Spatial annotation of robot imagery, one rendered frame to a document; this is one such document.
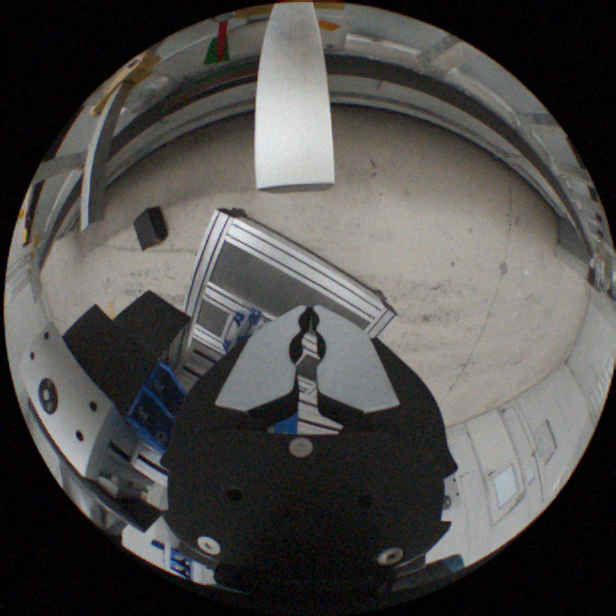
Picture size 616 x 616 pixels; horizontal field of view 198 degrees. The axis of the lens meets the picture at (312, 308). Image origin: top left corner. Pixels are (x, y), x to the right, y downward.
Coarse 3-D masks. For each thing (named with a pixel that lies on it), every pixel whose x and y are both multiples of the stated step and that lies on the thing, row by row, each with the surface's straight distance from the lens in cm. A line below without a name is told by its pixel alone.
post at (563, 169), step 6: (558, 162) 78; (558, 168) 78; (564, 168) 77; (570, 168) 77; (576, 168) 77; (564, 174) 79; (570, 174) 76; (576, 174) 76; (582, 174) 76; (588, 174) 76; (582, 180) 77; (588, 180) 75; (594, 186) 76
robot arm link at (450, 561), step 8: (440, 560) 51; (448, 560) 50; (456, 560) 49; (424, 568) 50; (432, 568) 49; (440, 568) 49; (448, 568) 48; (456, 568) 48; (400, 576) 50; (408, 576) 50; (416, 576) 49; (424, 576) 49; (432, 576) 48; (440, 576) 48; (400, 584) 49; (408, 584) 49; (416, 584) 49
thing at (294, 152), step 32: (288, 32) 15; (288, 64) 11; (320, 64) 11; (256, 96) 10; (288, 96) 10; (320, 96) 9; (256, 128) 9; (288, 128) 9; (320, 128) 9; (256, 160) 8; (288, 160) 8; (320, 160) 8
